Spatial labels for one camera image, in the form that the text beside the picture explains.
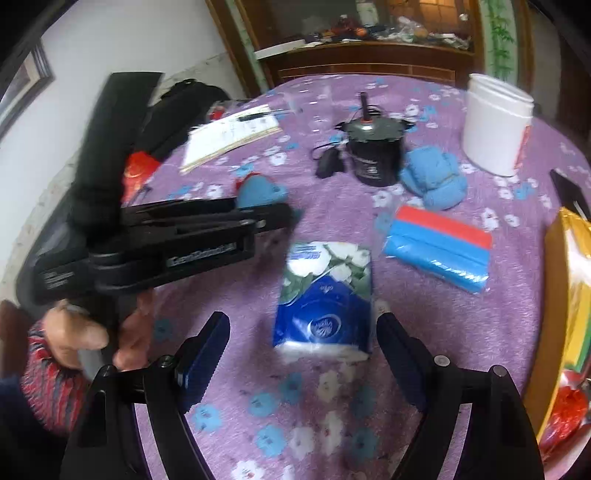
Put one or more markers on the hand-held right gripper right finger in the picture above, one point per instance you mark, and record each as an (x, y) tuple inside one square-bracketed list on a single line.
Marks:
[(401, 364)]

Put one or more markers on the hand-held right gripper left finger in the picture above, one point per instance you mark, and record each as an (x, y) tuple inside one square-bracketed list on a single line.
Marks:
[(207, 364)]

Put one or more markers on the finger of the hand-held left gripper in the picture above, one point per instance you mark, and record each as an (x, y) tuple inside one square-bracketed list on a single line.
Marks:
[(258, 219), (184, 206)]

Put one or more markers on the blue tissue pack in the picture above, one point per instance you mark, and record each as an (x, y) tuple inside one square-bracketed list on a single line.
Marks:
[(318, 304)]

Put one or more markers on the red plastic bag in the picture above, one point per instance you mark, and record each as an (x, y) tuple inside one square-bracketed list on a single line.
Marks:
[(563, 415)]

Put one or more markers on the yellow taped foam box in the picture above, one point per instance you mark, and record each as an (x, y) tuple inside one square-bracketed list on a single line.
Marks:
[(556, 277)]

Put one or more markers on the blue heart soft toy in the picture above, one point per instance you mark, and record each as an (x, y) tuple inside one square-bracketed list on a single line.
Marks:
[(261, 191)]

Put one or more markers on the person's left hand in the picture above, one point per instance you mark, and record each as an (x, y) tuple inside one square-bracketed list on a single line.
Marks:
[(69, 332)]

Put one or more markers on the red packet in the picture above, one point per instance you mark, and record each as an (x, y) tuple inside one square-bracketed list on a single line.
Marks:
[(137, 173)]

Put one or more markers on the white paper booklet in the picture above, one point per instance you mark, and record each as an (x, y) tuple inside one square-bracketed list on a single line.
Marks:
[(226, 136)]

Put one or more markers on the black power plug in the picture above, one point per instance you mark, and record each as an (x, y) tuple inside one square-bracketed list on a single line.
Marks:
[(328, 164)]

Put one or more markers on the black bag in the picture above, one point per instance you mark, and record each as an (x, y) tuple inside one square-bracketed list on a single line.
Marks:
[(184, 106)]

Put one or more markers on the black pen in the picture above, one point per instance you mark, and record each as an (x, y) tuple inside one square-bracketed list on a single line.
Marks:
[(254, 115)]

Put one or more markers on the blue red plastic pack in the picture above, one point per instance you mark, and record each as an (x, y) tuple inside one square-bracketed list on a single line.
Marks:
[(434, 249)]

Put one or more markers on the black motor can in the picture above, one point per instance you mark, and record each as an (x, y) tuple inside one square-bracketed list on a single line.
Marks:
[(371, 157)]

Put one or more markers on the clear plastic cup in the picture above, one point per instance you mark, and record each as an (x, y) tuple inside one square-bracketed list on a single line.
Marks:
[(309, 99)]

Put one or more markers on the blue knitted cloth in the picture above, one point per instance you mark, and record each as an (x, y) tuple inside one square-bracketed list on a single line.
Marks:
[(429, 180)]

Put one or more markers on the wooden glass cabinet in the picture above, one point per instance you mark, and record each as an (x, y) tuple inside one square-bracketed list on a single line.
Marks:
[(369, 64)]

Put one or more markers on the white jug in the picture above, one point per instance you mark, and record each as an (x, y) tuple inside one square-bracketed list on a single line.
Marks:
[(367, 14)]

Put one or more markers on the clutter of small items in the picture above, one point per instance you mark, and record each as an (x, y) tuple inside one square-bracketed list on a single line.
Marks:
[(406, 32)]

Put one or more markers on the black phone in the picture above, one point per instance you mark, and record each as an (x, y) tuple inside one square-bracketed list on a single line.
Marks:
[(570, 189)]

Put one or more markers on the white plastic jar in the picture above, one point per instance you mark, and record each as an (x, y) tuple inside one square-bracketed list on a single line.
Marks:
[(494, 124)]

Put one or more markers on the bamboo print glass panel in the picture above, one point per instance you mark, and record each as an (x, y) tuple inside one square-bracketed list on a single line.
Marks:
[(501, 37)]

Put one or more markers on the framed wall picture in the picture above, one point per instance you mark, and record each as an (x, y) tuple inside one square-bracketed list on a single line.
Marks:
[(23, 87)]

